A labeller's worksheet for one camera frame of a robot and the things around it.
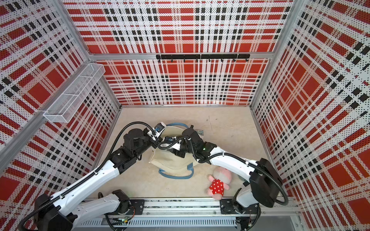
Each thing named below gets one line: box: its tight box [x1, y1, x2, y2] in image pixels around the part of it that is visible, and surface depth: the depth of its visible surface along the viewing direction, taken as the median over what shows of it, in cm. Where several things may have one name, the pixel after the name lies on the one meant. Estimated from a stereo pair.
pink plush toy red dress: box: [206, 166, 233, 200], surface depth 78 cm
